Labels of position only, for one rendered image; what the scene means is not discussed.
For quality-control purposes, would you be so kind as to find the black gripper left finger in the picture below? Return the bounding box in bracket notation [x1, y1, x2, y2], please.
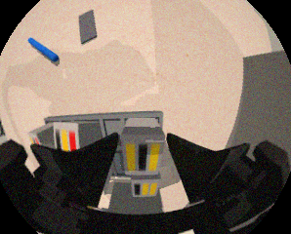
[29, 133, 119, 208]

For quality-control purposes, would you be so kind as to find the blue cylinder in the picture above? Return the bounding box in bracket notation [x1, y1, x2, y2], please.
[27, 36, 59, 62]

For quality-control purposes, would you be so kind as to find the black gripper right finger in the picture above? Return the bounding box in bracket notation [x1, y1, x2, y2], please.
[166, 133, 250, 206]

